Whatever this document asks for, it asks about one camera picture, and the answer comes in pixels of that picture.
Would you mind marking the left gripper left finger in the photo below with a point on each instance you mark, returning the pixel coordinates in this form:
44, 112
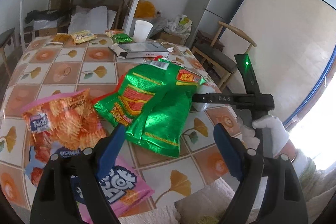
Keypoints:
54, 201

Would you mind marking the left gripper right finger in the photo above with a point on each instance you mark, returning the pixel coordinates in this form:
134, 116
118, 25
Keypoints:
283, 200

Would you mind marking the pink candy bag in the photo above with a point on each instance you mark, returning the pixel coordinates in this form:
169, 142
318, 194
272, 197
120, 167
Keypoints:
122, 187

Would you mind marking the green snack bag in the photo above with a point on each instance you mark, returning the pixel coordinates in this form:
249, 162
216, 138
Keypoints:
152, 101

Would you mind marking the orange chips bag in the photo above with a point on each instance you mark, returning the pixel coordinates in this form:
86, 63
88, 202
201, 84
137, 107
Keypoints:
65, 118

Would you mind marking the white gloved right hand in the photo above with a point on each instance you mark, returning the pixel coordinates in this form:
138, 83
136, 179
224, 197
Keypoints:
277, 131

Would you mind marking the wooden chair black seat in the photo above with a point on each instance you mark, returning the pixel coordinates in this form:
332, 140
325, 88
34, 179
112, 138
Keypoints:
217, 58

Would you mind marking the white mattress blue edge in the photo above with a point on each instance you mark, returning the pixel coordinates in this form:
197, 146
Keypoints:
295, 40

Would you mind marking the grey flat cardboard box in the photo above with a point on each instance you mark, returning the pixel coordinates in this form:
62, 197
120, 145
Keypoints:
139, 50

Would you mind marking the white paper cup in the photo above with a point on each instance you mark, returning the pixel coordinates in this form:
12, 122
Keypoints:
142, 30

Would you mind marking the yellow plastic bag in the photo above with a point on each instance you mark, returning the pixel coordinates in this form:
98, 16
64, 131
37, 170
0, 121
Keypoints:
145, 9

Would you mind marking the small green snack packet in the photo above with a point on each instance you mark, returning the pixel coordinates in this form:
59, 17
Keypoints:
121, 38

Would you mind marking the yellow snack packet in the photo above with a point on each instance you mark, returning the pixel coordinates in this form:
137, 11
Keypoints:
83, 36

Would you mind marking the orange snack packet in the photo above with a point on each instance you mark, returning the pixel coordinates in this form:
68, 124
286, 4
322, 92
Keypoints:
61, 38

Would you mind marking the black clothing pile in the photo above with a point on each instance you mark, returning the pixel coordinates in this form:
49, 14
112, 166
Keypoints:
43, 15

